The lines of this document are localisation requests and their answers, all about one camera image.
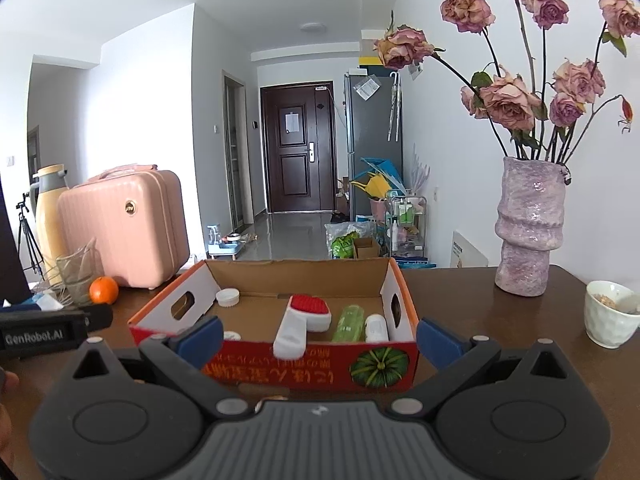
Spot person's left hand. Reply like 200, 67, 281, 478
0, 367, 20, 456

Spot white folded umbrella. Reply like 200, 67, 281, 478
387, 71, 402, 142

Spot red and white lint brush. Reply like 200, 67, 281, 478
272, 294, 332, 359

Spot blue tissue pack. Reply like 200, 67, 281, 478
10, 287, 66, 313

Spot white ceramic cup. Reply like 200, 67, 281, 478
584, 280, 640, 350

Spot yellow thermos jug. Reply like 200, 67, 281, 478
31, 164, 71, 286

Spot purple dried grass bundle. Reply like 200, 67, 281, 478
410, 142, 432, 196

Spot dried pink rose bouquet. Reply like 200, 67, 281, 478
372, 0, 640, 163

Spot green plastic bottle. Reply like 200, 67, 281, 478
330, 305, 365, 343

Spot dark brown entrance door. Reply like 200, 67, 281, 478
260, 81, 335, 214

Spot white plastic bottle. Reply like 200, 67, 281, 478
364, 313, 390, 344

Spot grey refrigerator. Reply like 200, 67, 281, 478
343, 72, 405, 222

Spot purple ceramic vase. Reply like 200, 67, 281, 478
495, 156, 572, 297

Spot metal trolley rack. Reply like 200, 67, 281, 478
387, 196, 428, 261

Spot yellow plastic hangers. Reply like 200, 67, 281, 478
350, 172, 393, 198

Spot black tripod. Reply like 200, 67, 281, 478
15, 192, 46, 281

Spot white flat panel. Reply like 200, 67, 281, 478
450, 230, 488, 268

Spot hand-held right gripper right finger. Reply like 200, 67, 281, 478
386, 317, 571, 418

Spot orange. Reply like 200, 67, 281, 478
89, 276, 120, 305

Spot green plastic bag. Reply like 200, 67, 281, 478
325, 222, 376, 260

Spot white pet feeder stand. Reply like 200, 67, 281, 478
206, 224, 251, 260

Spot pink suitcase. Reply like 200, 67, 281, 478
57, 164, 191, 290

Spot glass cup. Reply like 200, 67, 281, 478
55, 237, 105, 306

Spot grey framed side door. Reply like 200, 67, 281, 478
223, 76, 247, 233

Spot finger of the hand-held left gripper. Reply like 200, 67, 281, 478
82, 304, 114, 332

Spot red cardboard box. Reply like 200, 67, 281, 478
127, 257, 420, 393

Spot small open cardboard box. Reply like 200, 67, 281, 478
352, 237, 381, 259

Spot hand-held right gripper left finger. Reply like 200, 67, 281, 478
71, 316, 251, 420

